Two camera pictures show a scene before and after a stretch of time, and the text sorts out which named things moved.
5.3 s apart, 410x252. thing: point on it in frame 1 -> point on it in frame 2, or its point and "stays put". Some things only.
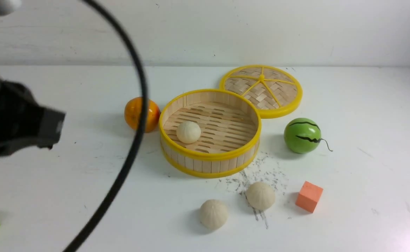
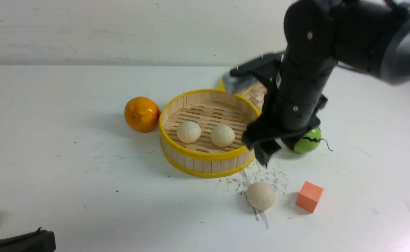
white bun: [188, 132] stays put
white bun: [260, 195] stays put
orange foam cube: [308, 196] stays put
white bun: [213, 214] -> [222, 135]
